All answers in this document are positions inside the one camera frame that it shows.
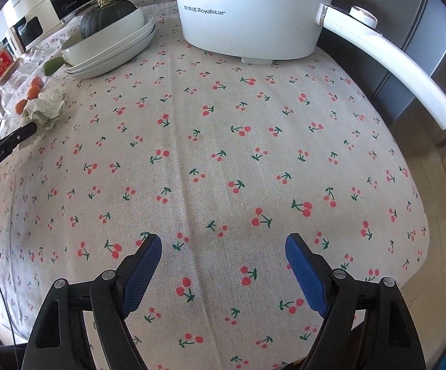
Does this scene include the printed paper wad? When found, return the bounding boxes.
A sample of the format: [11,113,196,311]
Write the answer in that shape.
[23,87,65,131]

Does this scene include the orange kumquat fruits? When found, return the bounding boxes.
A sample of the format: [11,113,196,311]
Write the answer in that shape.
[15,77,44,115]

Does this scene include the red tin can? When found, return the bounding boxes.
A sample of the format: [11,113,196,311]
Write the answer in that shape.
[0,47,14,78]

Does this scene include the green cucumber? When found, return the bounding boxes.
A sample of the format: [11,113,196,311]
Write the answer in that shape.
[42,56,66,77]

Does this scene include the white stacked dishes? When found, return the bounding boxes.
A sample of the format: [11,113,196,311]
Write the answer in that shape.
[59,8,156,79]

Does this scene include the cherry print tablecloth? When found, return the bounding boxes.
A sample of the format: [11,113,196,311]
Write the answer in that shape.
[0,0,429,369]

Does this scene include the cream air fryer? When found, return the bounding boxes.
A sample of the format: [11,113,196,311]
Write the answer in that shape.
[3,0,62,58]

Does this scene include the green kabocha squash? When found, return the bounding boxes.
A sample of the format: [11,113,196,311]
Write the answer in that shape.
[79,0,136,39]

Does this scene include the grey refrigerator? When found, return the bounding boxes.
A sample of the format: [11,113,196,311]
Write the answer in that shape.
[318,0,446,155]

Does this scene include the white electric cooking pot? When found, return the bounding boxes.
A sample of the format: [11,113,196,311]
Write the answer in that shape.
[177,0,446,130]

